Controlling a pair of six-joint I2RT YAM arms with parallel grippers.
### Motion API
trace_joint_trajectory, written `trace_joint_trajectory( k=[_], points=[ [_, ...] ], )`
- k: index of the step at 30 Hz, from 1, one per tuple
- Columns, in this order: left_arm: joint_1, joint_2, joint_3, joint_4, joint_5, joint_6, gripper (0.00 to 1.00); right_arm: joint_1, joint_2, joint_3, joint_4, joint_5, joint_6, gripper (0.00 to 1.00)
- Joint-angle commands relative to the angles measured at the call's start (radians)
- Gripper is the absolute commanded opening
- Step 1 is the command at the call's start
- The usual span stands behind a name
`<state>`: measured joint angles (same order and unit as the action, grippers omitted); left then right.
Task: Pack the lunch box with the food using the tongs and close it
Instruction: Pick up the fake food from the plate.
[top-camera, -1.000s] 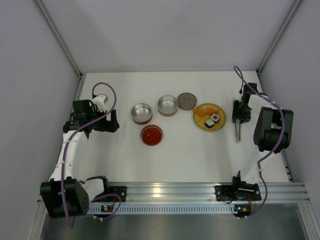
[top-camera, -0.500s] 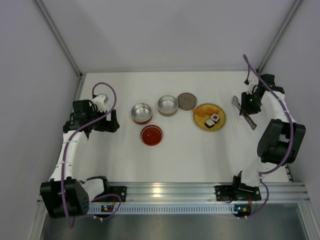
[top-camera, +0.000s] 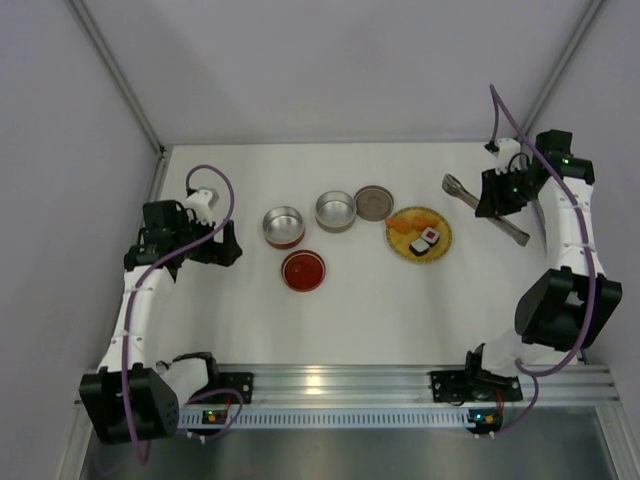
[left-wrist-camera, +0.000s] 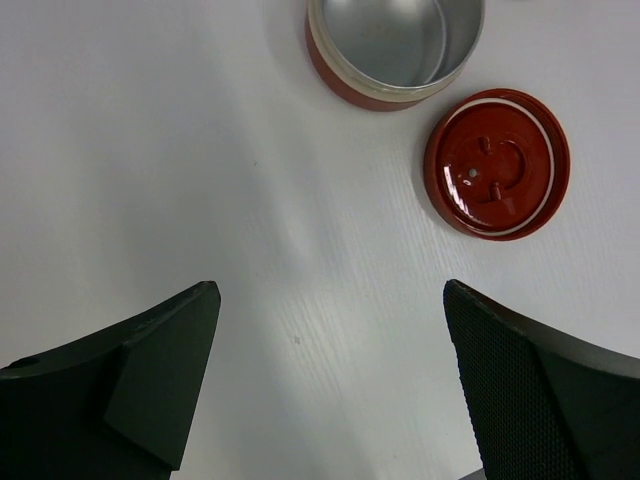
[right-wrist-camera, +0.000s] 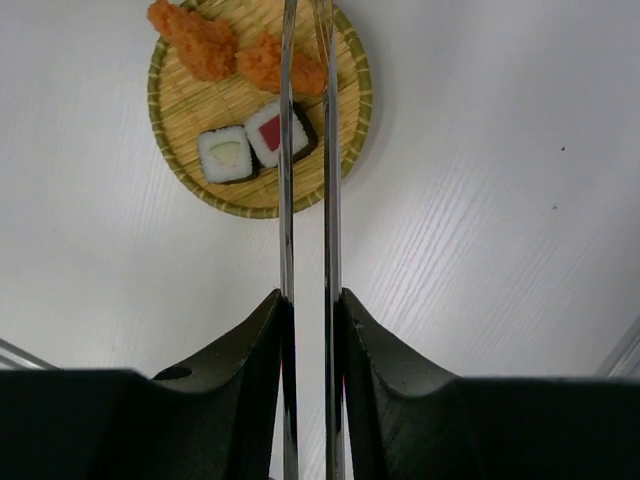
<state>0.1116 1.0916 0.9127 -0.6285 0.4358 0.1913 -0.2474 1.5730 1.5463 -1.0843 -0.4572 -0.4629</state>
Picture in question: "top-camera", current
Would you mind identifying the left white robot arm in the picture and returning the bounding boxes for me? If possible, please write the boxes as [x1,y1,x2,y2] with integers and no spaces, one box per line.
[79,199,242,445]

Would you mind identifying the red round lid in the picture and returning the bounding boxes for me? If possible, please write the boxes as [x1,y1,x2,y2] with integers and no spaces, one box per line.
[280,250,327,292]

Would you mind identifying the slotted cable duct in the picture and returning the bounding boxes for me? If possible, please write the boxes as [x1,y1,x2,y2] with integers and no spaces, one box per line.
[174,407,504,430]

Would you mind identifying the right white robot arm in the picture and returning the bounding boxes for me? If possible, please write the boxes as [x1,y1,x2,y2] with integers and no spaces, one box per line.
[464,130,623,394]

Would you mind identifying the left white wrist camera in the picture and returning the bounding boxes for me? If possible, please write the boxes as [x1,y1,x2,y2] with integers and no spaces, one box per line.
[184,188,219,225]

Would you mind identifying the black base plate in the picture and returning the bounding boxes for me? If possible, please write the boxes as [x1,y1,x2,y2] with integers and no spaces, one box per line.
[428,369,523,405]
[198,371,254,404]

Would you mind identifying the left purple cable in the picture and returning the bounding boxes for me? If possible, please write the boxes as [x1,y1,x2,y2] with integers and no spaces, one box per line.
[122,164,244,464]

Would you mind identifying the brown round lid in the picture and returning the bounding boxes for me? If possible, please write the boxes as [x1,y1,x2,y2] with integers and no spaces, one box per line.
[354,185,394,222]

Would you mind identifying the sushi roll white centre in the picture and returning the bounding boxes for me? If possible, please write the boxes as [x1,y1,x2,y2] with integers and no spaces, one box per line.
[409,237,431,257]

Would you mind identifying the brown-banded metal tin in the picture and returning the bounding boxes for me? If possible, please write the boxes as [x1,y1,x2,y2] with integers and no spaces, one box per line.
[314,190,357,233]

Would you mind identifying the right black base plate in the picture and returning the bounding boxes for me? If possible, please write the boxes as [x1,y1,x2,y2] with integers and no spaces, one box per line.
[428,369,523,405]

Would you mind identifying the orange fried food piece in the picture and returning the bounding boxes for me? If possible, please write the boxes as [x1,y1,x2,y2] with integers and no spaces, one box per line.
[385,217,412,235]

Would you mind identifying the aluminium mounting rail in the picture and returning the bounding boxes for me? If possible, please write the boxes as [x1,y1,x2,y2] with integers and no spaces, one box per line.
[200,365,619,409]

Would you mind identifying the round bamboo plate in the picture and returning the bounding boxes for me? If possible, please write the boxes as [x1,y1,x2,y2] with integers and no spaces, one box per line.
[385,206,453,264]

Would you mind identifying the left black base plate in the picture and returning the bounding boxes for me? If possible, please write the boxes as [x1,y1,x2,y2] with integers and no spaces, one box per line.
[198,371,254,404]

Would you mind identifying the red-banded metal tin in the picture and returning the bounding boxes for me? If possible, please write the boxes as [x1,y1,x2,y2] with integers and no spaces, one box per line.
[262,206,306,250]

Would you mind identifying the metal tongs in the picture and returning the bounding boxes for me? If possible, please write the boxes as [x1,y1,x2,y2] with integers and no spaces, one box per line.
[442,174,530,247]

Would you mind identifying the sushi roll red centre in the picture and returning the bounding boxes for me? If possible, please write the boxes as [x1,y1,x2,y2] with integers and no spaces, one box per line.
[421,227,441,245]

